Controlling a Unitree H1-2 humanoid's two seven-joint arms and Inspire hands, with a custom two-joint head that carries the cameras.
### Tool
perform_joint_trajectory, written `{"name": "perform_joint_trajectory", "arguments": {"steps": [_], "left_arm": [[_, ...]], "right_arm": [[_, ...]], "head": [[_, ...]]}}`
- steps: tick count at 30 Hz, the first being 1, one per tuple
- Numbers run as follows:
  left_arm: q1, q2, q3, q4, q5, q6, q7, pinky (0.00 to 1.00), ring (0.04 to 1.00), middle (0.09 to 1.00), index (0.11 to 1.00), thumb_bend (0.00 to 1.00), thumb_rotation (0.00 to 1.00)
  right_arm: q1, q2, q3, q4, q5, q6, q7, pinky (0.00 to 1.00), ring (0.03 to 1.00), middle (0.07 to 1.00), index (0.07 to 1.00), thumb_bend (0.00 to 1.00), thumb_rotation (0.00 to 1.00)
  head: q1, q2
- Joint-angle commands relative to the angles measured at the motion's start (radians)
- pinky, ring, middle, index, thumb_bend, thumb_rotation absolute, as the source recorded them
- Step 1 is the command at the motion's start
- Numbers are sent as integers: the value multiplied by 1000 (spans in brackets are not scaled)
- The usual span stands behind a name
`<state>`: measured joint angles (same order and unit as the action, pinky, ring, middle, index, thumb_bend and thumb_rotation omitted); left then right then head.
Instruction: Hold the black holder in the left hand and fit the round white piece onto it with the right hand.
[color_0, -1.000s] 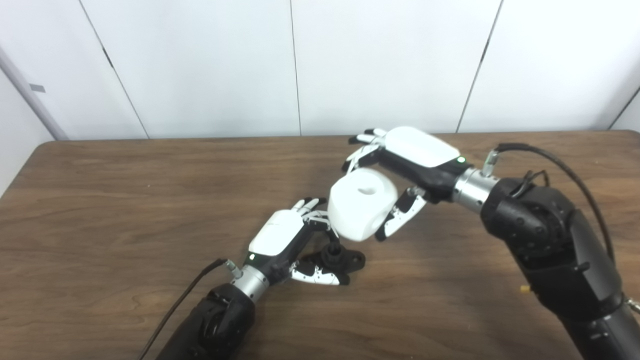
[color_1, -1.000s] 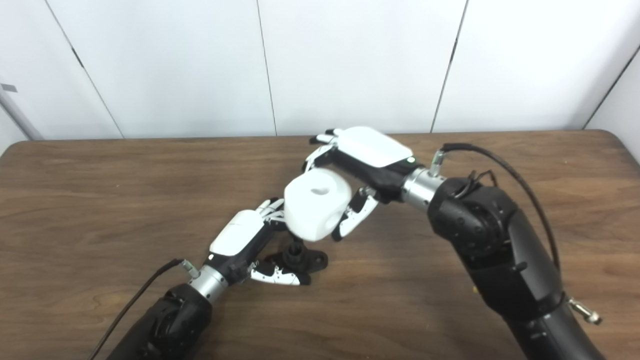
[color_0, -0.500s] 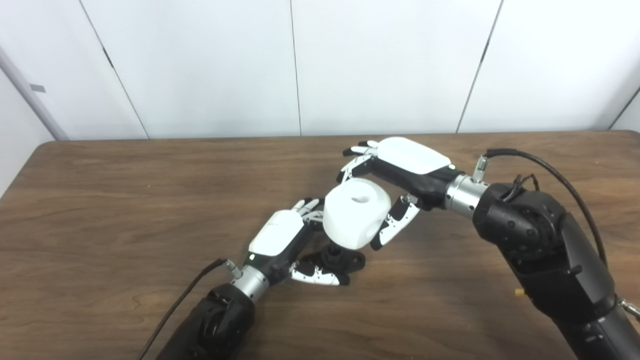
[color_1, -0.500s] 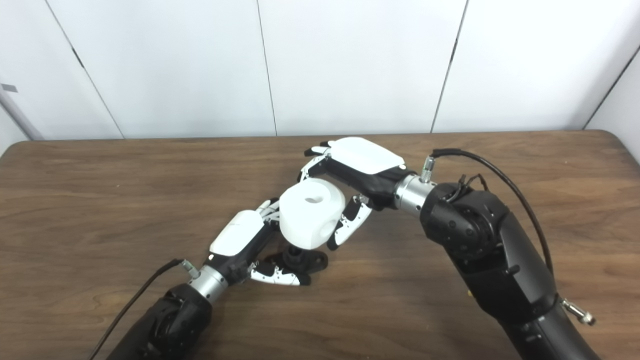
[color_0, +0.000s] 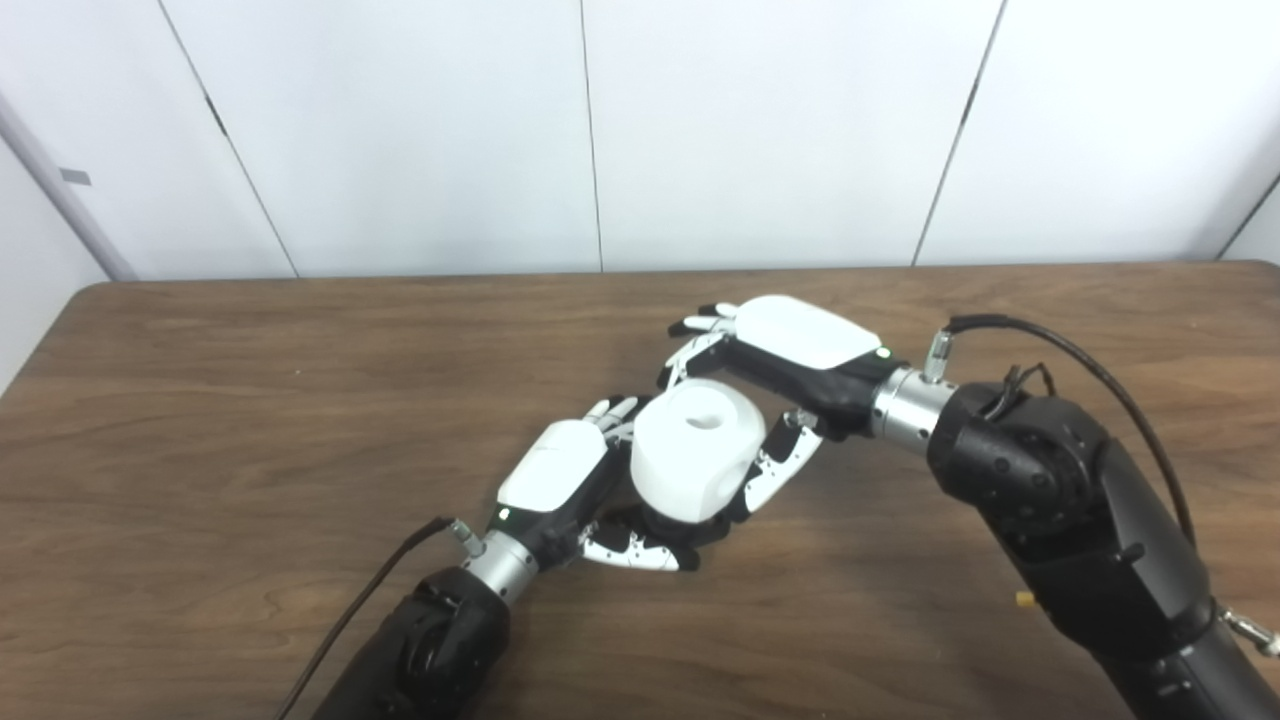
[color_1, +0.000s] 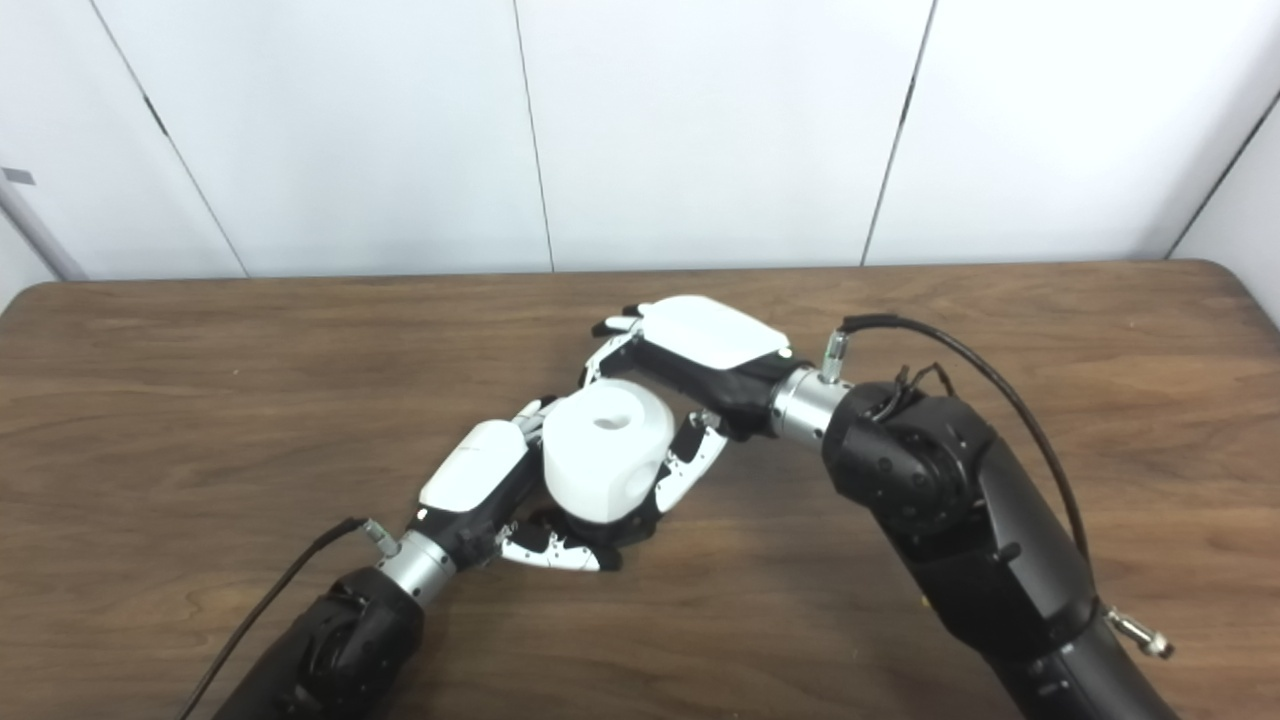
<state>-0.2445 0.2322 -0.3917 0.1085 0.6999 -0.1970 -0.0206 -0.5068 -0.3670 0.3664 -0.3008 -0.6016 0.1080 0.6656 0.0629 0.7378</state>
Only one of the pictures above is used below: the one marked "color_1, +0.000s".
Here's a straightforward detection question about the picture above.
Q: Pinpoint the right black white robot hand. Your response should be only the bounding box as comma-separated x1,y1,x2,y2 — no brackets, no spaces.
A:
580,295,796,516

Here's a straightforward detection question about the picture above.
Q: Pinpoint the grey wall corner trim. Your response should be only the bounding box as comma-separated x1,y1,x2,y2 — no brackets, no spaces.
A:
0,175,89,281

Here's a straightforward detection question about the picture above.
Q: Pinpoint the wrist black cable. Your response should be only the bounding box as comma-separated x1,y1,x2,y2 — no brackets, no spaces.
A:
820,314,1096,576
170,516,401,720

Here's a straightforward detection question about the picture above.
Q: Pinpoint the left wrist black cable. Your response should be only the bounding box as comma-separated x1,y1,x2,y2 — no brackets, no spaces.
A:
170,516,401,720

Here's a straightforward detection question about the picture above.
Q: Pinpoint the round white plastic piece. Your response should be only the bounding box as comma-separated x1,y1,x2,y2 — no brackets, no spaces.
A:
541,378,676,525

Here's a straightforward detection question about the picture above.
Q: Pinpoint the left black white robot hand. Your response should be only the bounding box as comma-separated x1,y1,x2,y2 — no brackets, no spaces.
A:
408,397,623,573

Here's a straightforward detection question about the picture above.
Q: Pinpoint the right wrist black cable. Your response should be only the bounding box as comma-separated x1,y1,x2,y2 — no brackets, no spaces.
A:
820,314,1096,576

